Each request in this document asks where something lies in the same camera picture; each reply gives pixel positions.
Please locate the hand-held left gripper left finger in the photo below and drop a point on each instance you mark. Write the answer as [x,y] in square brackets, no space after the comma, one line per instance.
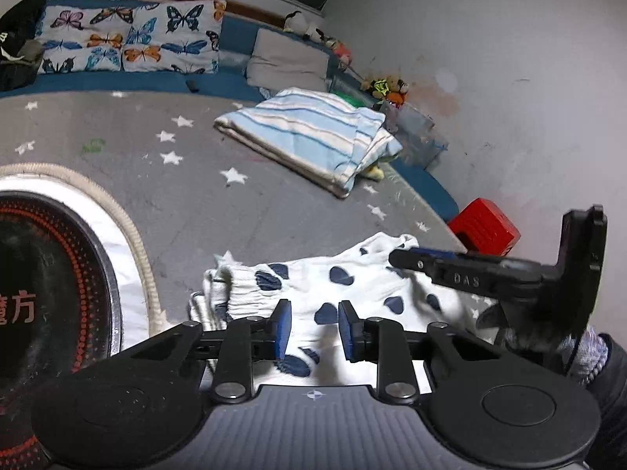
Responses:
[283,329]

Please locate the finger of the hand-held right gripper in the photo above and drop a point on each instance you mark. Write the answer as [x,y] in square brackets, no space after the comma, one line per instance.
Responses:
[460,274]

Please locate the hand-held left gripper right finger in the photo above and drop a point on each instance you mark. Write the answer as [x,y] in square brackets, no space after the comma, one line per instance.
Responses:
[349,331]

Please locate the white navy polka dot pants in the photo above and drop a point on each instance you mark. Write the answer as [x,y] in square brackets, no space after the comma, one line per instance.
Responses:
[303,274]

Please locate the person's right hand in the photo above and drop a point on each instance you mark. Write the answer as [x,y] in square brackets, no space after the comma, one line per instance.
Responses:
[588,355]

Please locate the red plastic stool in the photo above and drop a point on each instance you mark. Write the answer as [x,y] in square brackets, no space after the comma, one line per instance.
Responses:
[482,225]

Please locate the yellow cloth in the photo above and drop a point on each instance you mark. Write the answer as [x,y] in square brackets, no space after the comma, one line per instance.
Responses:
[373,172]

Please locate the clear plastic storage box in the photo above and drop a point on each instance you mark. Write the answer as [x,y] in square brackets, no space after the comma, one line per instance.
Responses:
[416,132]

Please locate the grey star-printed tablecloth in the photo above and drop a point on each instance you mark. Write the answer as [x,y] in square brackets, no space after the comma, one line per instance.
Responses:
[171,205]

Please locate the folded blue striped cloth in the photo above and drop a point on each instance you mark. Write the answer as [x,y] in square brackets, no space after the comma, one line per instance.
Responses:
[303,132]

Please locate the yellow green toy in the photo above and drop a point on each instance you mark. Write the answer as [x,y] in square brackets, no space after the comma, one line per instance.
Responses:
[378,89]

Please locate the round black induction cooker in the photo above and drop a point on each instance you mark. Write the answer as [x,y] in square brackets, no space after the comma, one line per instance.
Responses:
[49,279]

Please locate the pink plush toy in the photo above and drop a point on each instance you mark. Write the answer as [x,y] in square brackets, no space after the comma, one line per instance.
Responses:
[343,53]

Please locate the black remote control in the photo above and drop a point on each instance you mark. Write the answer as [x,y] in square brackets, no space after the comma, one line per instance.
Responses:
[193,85]

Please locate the grey pillow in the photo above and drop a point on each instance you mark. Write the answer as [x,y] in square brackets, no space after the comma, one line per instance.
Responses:
[289,61]

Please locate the blue sofa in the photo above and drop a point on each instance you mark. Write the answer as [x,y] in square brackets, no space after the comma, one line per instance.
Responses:
[235,54]

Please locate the white black dog plush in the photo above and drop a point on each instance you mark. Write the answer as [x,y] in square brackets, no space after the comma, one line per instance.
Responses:
[300,24]

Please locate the butterfly print pillow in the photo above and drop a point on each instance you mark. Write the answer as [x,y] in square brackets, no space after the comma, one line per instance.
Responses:
[83,39]
[176,34]

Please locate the olive green cloth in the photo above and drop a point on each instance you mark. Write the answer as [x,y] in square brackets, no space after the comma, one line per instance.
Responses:
[30,51]

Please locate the black bag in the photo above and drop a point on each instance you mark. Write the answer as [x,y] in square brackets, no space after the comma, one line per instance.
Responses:
[19,19]

